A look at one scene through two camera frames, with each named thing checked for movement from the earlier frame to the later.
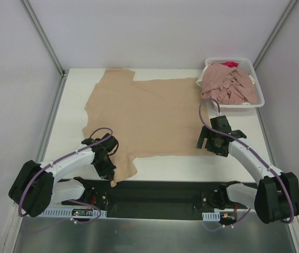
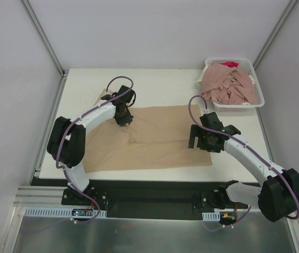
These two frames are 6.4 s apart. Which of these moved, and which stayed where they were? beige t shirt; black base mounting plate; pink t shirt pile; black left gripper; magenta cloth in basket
Moved: black left gripper; beige t shirt
Stayed: magenta cloth in basket; black base mounting plate; pink t shirt pile
